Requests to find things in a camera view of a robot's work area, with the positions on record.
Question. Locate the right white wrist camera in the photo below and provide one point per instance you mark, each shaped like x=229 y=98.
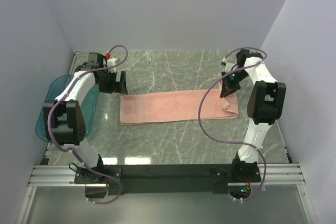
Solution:
x=228 y=65

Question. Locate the pink towel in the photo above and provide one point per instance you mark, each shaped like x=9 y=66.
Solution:
x=176 y=106

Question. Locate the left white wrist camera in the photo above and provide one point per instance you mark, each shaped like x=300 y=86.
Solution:
x=110 y=63

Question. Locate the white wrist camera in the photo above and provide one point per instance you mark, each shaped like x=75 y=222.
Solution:
x=110 y=63
x=228 y=65

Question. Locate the black base bar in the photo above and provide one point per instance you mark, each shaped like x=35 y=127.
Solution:
x=140 y=179

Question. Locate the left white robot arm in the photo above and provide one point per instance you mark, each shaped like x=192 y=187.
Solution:
x=64 y=121

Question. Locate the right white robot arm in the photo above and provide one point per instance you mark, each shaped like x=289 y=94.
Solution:
x=264 y=107

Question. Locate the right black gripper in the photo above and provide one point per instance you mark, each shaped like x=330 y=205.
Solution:
x=227 y=88

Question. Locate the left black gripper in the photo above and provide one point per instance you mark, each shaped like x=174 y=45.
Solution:
x=121 y=86

